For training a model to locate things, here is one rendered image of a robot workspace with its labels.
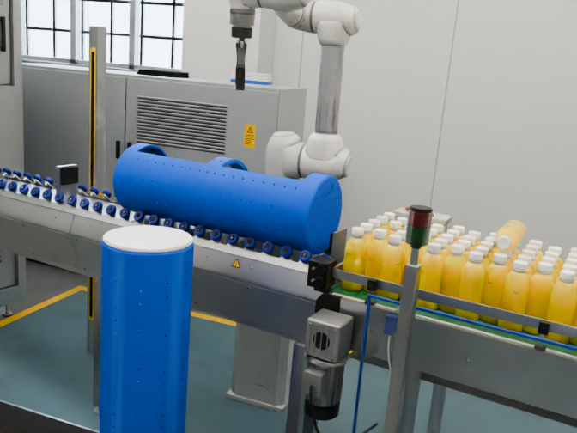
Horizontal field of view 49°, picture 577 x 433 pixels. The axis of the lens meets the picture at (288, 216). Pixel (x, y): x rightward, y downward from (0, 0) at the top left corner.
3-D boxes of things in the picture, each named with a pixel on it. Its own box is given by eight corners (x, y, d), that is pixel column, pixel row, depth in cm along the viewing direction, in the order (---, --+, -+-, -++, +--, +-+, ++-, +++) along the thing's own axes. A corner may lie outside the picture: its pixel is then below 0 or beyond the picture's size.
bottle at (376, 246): (373, 294, 204) (379, 239, 199) (358, 287, 209) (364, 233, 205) (388, 291, 208) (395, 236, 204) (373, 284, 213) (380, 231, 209)
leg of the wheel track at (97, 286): (100, 406, 292) (101, 277, 277) (109, 410, 289) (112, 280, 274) (91, 411, 287) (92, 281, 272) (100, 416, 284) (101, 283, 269)
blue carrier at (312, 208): (159, 203, 279) (159, 139, 271) (339, 243, 239) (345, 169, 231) (112, 217, 255) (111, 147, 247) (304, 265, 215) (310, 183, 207)
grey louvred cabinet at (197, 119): (50, 241, 528) (48, 64, 495) (289, 291, 458) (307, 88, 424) (0, 258, 479) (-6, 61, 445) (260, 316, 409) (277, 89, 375)
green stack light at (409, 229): (409, 238, 175) (410, 221, 174) (431, 242, 172) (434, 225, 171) (401, 242, 169) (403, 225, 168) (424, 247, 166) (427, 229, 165)
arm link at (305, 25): (281, -4, 265) (311, -3, 261) (295, 4, 282) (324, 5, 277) (278, 28, 268) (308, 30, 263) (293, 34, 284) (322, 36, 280)
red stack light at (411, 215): (410, 221, 173) (412, 206, 173) (434, 225, 171) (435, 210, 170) (403, 224, 168) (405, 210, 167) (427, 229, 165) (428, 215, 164)
